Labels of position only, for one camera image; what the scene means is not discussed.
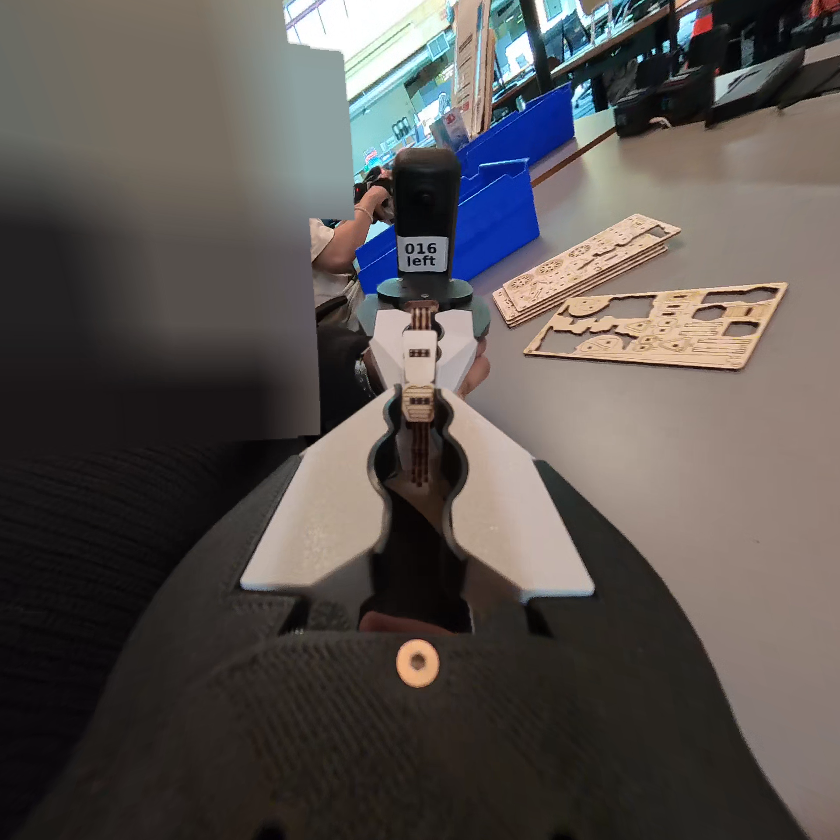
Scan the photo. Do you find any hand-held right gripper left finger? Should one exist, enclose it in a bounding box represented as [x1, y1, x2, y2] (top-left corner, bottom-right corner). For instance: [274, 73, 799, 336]
[239, 385, 404, 602]

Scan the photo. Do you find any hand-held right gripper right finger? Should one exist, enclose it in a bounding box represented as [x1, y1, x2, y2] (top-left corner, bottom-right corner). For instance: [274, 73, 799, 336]
[435, 386, 596, 605]

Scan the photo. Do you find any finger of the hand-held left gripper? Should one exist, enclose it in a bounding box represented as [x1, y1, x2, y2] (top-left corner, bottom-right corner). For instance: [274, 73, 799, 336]
[435, 310, 484, 396]
[367, 308, 416, 396]

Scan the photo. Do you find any wooden puzzle model assembly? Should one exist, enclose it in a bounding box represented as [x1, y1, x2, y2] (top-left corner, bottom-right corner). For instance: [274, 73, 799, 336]
[399, 301, 441, 488]

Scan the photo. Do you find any person's left hand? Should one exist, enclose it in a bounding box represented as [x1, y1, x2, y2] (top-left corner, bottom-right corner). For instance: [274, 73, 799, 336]
[458, 336, 492, 400]

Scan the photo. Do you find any person's right hand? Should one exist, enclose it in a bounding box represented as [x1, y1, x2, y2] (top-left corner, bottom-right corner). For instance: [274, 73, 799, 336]
[361, 610, 470, 634]

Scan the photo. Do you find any small blue plastic bin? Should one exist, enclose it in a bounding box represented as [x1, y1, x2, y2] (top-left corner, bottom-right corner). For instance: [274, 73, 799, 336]
[354, 157, 541, 283]

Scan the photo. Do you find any long blue plastic bin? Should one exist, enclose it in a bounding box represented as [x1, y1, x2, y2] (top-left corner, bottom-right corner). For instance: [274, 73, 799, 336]
[453, 82, 576, 172]

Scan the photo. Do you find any tall cardboard box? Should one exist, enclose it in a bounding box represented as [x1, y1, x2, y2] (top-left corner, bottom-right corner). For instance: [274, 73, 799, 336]
[453, 0, 500, 135]

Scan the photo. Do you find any wooden part sheet with cutouts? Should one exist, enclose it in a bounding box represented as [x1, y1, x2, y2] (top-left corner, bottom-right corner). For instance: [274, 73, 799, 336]
[524, 282, 788, 373]

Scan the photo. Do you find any stack of wooden part sheets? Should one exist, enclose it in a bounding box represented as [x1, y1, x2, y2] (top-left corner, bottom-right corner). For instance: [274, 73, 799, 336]
[492, 213, 682, 328]

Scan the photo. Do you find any black steel column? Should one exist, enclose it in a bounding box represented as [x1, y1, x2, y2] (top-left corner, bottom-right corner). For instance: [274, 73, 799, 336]
[518, 0, 555, 96]

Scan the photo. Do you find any black equipment bag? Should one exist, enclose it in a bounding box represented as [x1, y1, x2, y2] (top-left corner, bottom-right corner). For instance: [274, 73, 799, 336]
[613, 26, 723, 137]

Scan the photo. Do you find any black flat case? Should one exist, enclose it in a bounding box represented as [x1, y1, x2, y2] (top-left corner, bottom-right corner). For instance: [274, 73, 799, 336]
[705, 46, 808, 129]

